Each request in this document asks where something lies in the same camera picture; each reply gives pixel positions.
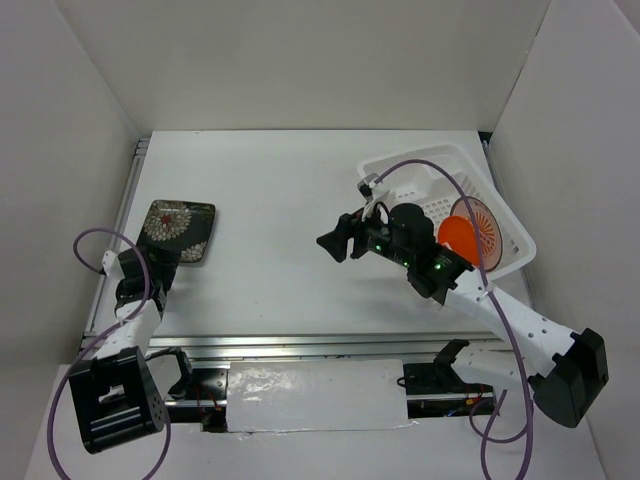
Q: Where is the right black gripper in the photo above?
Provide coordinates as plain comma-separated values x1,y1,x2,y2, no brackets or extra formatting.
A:
315,197,413,267

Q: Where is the orange round plate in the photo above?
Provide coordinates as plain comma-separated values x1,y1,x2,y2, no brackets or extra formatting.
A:
436,216,480,267

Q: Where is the white sunburst pattern plate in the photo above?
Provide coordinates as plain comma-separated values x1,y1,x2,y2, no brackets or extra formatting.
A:
450,196,503,272

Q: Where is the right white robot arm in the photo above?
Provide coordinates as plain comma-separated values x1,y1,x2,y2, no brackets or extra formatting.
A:
316,203,609,428

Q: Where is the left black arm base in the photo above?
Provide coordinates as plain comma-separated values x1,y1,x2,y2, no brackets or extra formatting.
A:
145,347,228,433

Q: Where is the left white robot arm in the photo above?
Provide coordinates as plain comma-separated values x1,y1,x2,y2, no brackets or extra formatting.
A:
69,246,197,454

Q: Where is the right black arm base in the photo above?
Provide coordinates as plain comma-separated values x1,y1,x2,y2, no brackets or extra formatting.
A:
396,340,495,419

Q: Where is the white plastic dish rack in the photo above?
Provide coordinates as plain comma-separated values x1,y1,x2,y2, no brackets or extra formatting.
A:
357,144,537,280

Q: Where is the black square floral plate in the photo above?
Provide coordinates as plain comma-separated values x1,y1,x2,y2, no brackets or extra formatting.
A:
137,199,216,264

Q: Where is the white foil covered panel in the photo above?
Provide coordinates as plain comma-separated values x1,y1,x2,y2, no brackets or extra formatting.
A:
226,359,410,433

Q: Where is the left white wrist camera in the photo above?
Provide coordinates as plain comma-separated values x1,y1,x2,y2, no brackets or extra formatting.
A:
101,250,124,281

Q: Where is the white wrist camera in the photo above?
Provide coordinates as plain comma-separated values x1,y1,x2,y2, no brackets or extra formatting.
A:
101,250,124,281
357,173,390,221

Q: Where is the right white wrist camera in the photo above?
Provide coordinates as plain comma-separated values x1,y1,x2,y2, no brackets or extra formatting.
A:
357,173,390,221

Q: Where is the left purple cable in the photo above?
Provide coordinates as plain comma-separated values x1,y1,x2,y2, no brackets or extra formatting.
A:
46,227,172,480

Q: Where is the aluminium frame rail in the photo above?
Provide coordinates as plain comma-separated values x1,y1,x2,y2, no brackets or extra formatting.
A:
117,131,494,360

